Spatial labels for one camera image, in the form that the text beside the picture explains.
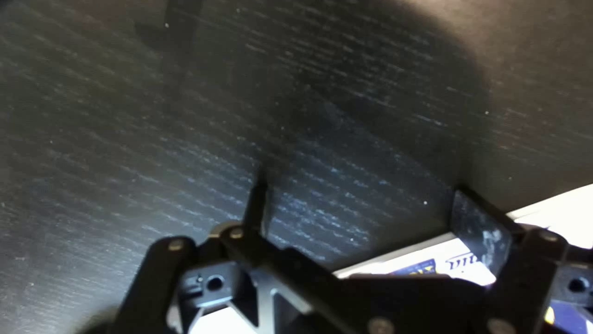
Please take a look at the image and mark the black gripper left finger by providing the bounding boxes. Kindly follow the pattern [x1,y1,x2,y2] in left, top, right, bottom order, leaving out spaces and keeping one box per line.
[210,181,271,260]

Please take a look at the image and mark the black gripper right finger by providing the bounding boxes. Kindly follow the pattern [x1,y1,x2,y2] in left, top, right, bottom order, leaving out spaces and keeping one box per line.
[449,188,567,292]

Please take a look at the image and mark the white paper stack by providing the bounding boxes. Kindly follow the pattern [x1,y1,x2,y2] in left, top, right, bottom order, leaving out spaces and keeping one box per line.
[508,184,593,249]

